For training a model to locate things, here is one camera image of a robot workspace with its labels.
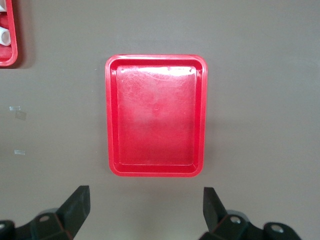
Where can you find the plain red plastic tray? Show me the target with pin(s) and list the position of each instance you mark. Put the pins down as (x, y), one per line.
(155, 120)

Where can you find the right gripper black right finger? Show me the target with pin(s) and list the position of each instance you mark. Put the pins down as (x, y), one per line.
(215, 215)

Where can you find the clear tape strip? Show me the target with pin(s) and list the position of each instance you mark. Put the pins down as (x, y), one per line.
(19, 152)
(15, 108)

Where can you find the white-capped brass pipe fitting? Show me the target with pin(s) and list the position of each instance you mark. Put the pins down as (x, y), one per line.
(5, 38)

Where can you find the red plastic fittings tray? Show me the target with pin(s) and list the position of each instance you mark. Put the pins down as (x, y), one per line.
(5, 56)

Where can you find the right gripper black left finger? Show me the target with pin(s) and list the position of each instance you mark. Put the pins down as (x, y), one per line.
(72, 212)

